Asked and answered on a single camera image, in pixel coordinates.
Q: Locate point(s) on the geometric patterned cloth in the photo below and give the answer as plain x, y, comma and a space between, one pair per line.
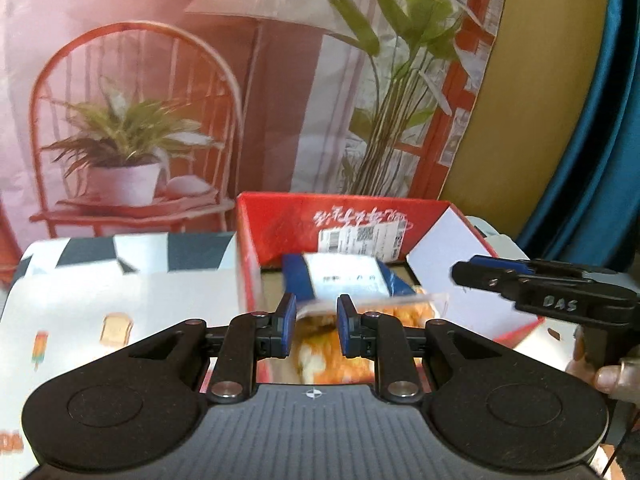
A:
150, 250

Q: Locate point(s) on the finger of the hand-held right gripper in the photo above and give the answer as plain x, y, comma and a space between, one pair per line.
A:
500, 261
482, 277

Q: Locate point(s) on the blue curtain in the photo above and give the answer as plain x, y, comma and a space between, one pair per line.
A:
590, 125

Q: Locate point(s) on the blue and orange plastic packet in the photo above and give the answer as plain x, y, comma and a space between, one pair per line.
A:
345, 277

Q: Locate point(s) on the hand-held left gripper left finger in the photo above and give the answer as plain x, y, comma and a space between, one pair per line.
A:
286, 325

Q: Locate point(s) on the printed wall poster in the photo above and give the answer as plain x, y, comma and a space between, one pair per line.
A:
280, 85

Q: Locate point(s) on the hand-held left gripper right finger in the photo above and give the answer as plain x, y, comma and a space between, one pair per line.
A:
345, 325

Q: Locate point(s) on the red strawberry print box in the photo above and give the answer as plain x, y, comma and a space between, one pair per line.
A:
280, 225

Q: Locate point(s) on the white printed tablecloth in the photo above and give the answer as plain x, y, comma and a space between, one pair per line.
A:
150, 305

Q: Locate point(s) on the person's right hand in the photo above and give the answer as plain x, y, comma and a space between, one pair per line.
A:
617, 380

